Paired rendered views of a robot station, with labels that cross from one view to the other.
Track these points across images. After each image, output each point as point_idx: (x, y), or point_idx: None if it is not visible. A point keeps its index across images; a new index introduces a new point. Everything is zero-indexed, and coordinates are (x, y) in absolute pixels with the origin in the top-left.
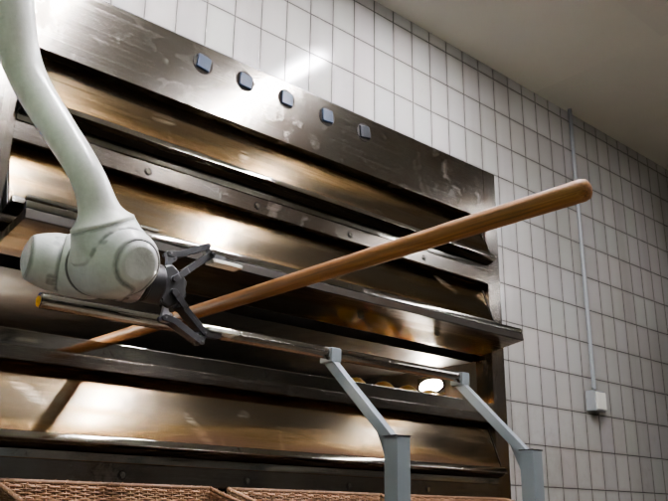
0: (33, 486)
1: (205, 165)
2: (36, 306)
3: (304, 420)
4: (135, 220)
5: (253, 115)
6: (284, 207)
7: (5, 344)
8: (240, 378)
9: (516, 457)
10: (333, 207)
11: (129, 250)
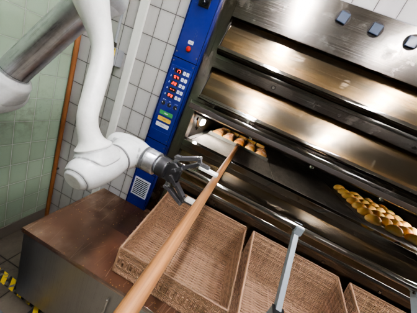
0: None
1: (308, 88)
2: None
3: (312, 225)
4: (95, 152)
5: (369, 56)
6: (361, 120)
7: (188, 148)
8: (282, 194)
9: None
10: (405, 128)
11: (64, 174)
